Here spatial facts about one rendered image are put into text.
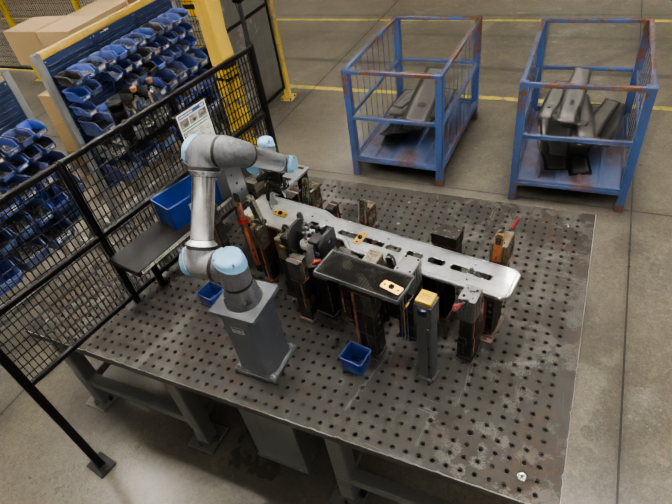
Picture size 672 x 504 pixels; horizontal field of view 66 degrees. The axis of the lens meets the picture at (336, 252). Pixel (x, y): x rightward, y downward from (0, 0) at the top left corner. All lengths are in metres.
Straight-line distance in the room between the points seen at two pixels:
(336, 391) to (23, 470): 1.96
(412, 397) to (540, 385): 0.50
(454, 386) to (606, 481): 0.99
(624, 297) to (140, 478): 2.96
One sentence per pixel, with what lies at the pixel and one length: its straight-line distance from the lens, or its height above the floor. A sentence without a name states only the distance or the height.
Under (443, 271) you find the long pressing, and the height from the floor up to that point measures 1.00.
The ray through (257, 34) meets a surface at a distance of 5.65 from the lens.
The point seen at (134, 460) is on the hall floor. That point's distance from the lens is 3.20.
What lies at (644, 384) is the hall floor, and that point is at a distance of 3.24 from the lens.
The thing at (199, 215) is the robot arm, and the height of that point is 1.44.
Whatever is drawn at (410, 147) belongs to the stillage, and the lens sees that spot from 4.60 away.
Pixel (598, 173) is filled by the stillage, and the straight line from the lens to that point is 4.34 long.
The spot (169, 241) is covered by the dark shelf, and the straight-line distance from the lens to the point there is 2.62.
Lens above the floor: 2.52
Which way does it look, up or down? 41 degrees down
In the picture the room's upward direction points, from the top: 10 degrees counter-clockwise
